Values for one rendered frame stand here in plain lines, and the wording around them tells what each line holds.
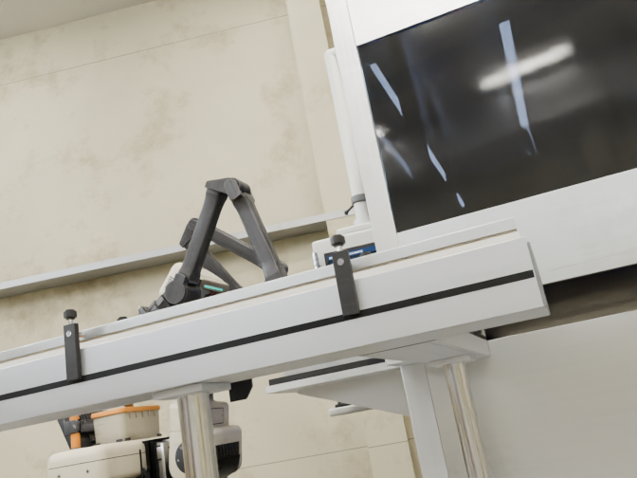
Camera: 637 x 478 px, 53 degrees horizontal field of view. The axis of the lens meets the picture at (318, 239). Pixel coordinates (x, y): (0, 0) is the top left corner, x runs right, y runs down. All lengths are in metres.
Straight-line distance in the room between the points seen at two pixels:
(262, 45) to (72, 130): 2.01
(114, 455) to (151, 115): 4.52
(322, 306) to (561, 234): 0.92
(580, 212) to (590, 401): 0.45
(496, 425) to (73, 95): 5.81
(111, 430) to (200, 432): 1.42
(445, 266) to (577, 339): 0.84
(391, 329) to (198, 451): 0.36
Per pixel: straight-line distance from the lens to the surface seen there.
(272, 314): 0.93
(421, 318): 0.86
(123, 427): 2.41
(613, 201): 1.71
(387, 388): 1.82
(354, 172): 3.02
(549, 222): 1.70
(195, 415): 1.03
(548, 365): 1.66
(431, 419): 1.69
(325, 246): 2.89
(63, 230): 6.36
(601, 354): 1.66
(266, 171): 5.80
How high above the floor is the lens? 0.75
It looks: 16 degrees up
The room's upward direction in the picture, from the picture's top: 10 degrees counter-clockwise
